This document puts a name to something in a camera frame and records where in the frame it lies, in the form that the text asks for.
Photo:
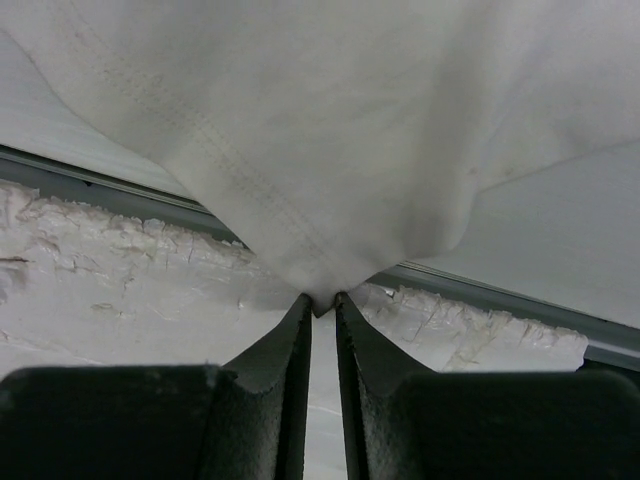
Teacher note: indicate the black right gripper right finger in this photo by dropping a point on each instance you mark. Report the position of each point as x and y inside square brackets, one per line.
[403, 420]

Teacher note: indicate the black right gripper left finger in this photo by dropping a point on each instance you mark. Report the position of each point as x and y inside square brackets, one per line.
[245, 419]

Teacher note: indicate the grey metal table rail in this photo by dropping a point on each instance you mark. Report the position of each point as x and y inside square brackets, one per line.
[609, 343]

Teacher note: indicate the white t shirt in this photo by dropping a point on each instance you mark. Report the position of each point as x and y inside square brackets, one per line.
[340, 138]

